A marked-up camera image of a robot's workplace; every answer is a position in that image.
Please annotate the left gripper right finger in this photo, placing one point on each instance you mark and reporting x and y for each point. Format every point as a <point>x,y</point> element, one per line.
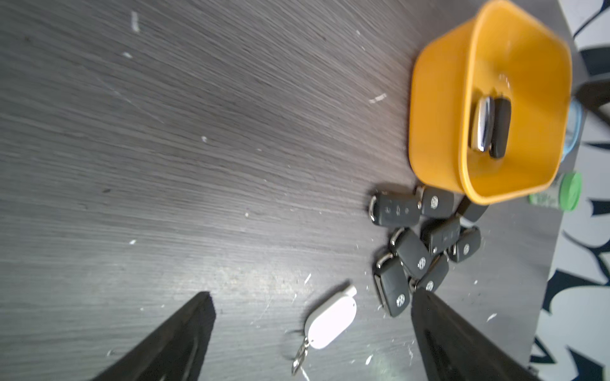
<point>452,349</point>

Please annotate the small blue alarm clock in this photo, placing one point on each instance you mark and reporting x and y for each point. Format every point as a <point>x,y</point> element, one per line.
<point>573,127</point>

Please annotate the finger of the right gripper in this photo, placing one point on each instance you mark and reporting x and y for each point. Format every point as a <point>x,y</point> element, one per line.
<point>594,97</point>

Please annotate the green lidded small jar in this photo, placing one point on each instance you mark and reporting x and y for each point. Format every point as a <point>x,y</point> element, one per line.
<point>563,194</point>

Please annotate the white key fob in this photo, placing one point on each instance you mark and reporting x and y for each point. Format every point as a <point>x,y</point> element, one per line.
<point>326,323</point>

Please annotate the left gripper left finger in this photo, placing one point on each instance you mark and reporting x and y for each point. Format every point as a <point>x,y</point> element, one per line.
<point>175,350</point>

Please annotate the yellow plastic storage box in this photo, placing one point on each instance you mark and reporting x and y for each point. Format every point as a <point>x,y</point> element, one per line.
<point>501,52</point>

